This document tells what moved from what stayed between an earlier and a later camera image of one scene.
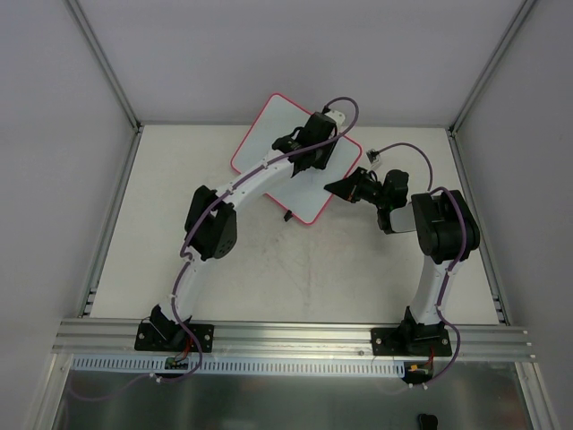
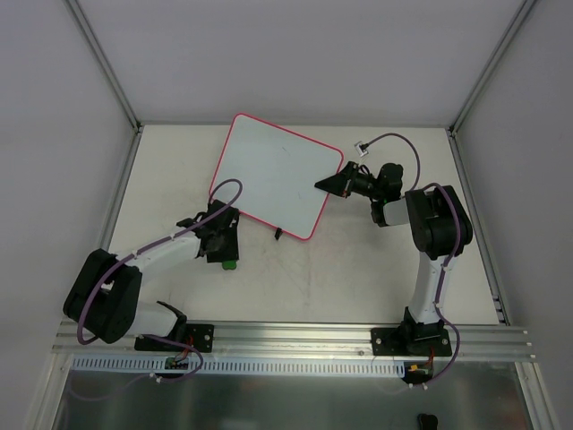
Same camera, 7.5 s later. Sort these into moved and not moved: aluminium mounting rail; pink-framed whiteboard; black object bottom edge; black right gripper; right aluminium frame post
Moved: black right gripper; pink-framed whiteboard
Not moved: aluminium mounting rail; black object bottom edge; right aluminium frame post
